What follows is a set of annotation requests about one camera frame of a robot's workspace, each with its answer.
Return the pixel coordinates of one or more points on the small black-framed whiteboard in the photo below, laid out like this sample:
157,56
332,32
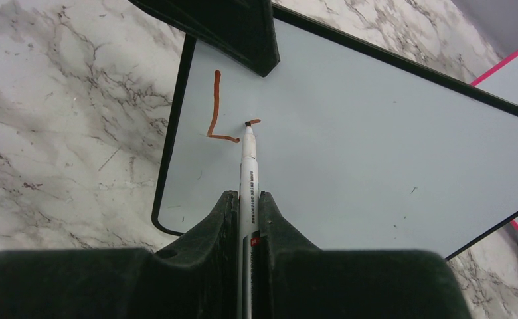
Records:
359,147

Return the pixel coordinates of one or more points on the white red whiteboard marker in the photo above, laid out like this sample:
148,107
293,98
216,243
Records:
248,229

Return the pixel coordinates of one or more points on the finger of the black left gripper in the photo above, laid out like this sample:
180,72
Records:
244,30

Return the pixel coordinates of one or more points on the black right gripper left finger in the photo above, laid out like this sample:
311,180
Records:
193,277

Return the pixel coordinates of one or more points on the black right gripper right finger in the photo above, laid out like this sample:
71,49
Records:
299,280

